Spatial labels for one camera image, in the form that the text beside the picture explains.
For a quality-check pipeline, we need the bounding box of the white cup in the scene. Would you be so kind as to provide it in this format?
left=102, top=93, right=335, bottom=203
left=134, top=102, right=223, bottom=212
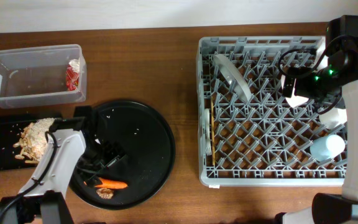
left=319, top=108, right=347, bottom=129

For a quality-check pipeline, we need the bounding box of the light blue cup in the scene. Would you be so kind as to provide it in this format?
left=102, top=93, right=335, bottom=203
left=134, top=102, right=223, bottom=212
left=310, top=134, right=346, bottom=161

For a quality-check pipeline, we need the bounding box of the grey plastic dishwasher rack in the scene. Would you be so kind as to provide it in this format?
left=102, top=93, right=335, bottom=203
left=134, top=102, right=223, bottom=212
left=196, top=36, right=347, bottom=187

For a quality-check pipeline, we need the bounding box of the pile of food scraps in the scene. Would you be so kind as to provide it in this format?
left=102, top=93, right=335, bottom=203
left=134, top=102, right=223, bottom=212
left=13, top=118, right=55, bottom=164

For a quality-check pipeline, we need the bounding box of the orange carrot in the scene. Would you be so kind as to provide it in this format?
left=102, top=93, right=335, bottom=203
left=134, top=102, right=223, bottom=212
left=95, top=178, right=128, bottom=189

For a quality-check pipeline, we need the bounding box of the clear plastic bin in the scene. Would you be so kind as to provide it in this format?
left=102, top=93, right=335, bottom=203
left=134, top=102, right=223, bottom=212
left=0, top=44, right=87, bottom=109

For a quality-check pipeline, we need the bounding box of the grey plate with food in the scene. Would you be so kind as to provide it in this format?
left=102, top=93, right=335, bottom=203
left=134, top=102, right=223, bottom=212
left=213, top=54, right=253, bottom=103

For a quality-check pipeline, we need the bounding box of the white plastic fork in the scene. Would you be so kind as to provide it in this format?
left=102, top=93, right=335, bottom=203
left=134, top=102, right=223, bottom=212
left=204, top=108, right=212, bottom=156

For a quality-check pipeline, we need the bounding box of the brown walnut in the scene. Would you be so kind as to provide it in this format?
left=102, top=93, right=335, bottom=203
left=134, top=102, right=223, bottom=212
left=96, top=188, right=114, bottom=200

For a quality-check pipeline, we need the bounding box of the round black tray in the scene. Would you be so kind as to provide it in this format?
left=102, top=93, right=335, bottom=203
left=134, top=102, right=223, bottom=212
left=70, top=100, right=175, bottom=210

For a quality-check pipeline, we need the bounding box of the red and white wrapper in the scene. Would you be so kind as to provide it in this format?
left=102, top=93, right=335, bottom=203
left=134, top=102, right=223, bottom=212
left=65, top=59, right=80, bottom=91

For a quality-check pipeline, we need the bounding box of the wooden chopstick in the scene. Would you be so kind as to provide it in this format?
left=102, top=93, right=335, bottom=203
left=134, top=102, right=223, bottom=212
left=210, top=97, right=216, bottom=167

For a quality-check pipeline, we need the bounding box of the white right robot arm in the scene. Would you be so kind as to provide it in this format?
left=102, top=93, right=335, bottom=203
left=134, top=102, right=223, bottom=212
left=275, top=47, right=358, bottom=223

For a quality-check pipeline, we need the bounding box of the black rectangular bin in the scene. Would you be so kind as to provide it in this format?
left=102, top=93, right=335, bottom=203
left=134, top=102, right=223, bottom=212
left=0, top=112, right=62, bottom=171

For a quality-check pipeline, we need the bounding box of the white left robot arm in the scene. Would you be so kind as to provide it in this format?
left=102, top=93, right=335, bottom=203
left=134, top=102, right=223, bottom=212
left=0, top=117, right=128, bottom=223

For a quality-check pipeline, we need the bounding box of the pink bowl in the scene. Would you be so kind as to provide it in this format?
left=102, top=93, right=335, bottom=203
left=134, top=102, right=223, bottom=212
left=280, top=75, right=309, bottom=108

